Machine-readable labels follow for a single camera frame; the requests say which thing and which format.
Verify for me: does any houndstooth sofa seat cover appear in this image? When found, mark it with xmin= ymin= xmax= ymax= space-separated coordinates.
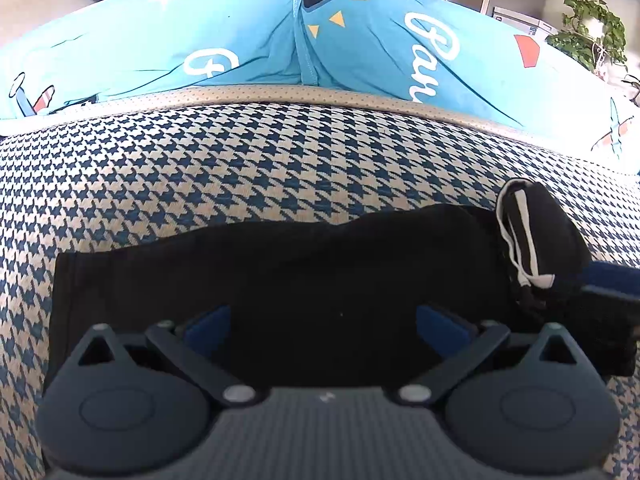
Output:
xmin=0 ymin=82 xmax=640 ymax=480

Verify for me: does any large green potted plant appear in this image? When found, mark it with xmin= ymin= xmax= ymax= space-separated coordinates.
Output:
xmin=545 ymin=0 xmax=628 ymax=79

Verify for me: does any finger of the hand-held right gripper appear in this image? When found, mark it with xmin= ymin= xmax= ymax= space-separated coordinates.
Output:
xmin=581 ymin=260 xmax=640 ymax=307

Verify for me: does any black t-shirt with red print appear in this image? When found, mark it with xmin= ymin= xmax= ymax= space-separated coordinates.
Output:
xmin=50 ymin=178 xmax=596 ymax=391

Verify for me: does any white chest freezer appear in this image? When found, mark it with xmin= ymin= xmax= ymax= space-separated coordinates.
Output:
xmin=492 ymin=5 xmax=554 ymax=41

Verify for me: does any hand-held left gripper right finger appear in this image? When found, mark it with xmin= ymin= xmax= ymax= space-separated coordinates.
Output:
xmin=395 ymin=304 xmax=583 ymax=406

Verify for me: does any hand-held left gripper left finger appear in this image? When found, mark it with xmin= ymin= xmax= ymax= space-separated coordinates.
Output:
xmin=74 ymin=304 xmax=261 ymax=407

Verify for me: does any blue printed sofa cover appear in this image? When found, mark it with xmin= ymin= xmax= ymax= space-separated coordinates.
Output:
xmin=0 ymin=0 xmax=640 ymax=176

